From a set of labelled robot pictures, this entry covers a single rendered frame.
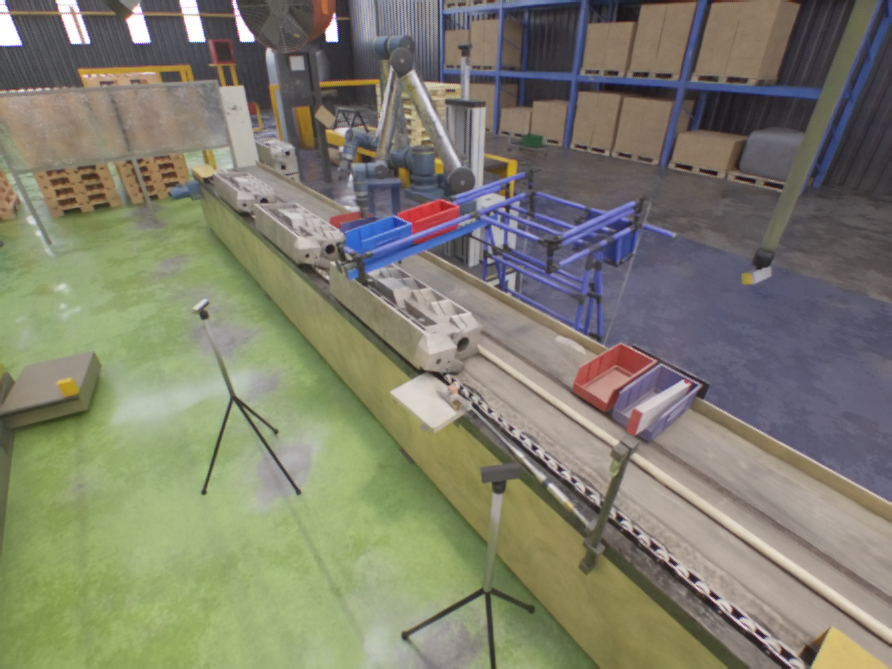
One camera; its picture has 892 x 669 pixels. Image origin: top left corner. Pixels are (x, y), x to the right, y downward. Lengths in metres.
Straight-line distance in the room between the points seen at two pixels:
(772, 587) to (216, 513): 2.45
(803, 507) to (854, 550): 0.17
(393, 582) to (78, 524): 1.73
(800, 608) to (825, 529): 0.35
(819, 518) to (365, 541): 1.88
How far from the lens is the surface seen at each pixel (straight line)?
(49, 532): 3.17
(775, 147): 10.29
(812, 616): 1.75
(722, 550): 1.74
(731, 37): 10.66
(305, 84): 8.57
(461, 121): 4.02
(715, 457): 2.01
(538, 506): 1.75
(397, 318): 2.09
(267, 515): 2.65
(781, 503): 1.98
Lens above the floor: 2.06
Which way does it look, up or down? 33 degrees down
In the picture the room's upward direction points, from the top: straight up
